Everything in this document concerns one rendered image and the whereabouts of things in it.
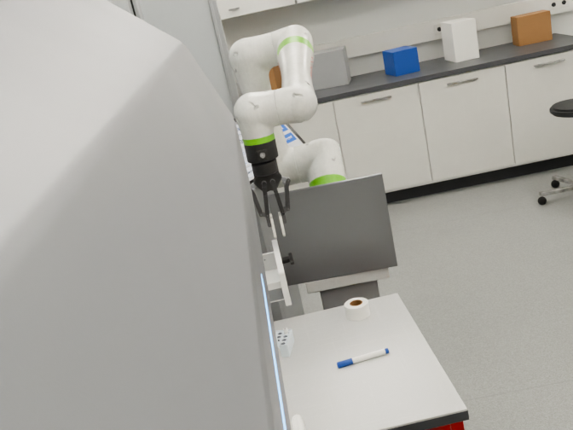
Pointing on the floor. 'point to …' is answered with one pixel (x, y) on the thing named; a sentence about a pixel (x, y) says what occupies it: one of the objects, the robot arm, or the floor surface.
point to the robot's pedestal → (348, 287)
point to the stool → (564, 109)
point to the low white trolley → (368, 372)
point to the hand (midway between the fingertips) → (277, 225)
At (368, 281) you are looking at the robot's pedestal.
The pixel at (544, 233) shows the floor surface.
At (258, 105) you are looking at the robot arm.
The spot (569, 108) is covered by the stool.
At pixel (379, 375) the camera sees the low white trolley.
